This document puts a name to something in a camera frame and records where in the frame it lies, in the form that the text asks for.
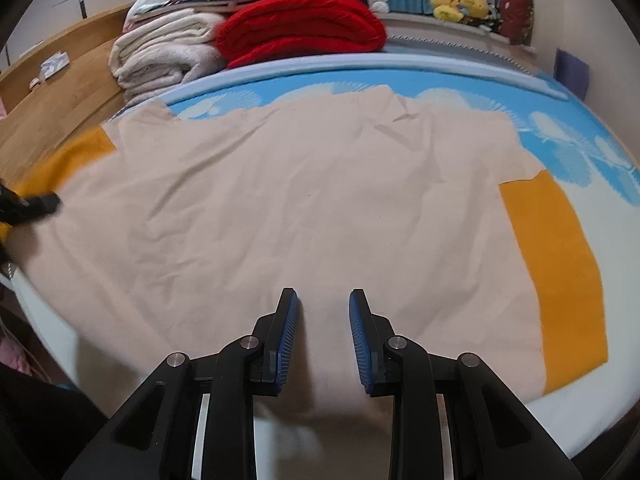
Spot wooden bed frame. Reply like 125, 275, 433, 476
0, 2, 136, 181

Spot pink cloth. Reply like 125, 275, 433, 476
0, 332, 33, 376

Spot tissue packet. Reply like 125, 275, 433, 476
39, 52, 71, 81

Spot red knitted blanket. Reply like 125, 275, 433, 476
215, 0, 388, 68

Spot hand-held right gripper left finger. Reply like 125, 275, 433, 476
62, 287, 300, 480

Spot beige and orange shirt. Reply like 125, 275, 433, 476
0, 85, 610, 418

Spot grey window ledge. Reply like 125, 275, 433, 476
382, 12, 538, 68

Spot white fluffy blanket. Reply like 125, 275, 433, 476
109, 10, 231, 106

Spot dark red plush toy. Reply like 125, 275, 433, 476
499, 0, 536, 46

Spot person's dark pants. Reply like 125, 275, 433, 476
0, 360, 108, 480

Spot purple box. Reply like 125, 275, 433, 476
555, 49, 591, 101

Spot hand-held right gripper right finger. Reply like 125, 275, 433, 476
348, 287, 583, 480

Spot blue and white patterned bedsheet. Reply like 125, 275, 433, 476
10, 55, 640, 461

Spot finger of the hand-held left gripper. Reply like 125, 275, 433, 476
0, 180, 62, 226

